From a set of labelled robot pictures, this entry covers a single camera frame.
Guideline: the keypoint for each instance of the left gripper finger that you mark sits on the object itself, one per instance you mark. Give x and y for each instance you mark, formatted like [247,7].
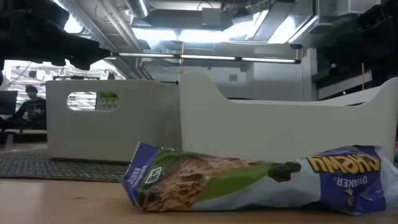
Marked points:
[81,64]
[91,53]

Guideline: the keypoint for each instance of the white bin with curved rim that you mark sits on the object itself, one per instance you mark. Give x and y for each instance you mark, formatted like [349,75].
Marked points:
[280,130]

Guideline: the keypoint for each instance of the blue green granola bar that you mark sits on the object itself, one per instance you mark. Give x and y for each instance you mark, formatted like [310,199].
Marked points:
[248,186]

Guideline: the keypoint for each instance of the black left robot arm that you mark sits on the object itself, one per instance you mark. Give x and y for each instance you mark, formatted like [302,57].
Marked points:
[18,18]

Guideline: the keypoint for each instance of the potted green succulent plant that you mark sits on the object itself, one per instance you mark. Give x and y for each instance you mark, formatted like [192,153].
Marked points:
[107,101]

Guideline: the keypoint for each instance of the person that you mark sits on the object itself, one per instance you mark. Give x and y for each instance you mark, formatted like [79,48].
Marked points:
[32,109]

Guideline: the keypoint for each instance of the black monitor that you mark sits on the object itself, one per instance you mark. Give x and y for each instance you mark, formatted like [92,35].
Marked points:
[7,102]

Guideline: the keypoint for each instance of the distant wooden desk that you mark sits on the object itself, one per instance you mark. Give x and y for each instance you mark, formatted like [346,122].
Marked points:
[28,137]

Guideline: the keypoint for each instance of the dark woven placemat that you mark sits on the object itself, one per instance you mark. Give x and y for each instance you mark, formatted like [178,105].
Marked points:
[62,169]

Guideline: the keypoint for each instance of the long linear ceiling lamp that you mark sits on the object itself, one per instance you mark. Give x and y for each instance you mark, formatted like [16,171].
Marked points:
[205,57]

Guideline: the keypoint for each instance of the silver round air duct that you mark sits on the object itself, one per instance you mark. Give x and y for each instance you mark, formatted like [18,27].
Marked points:
[138,7]

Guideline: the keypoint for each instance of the grey square wall plate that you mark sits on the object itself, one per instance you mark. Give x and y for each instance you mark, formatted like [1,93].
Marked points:
[233,77]

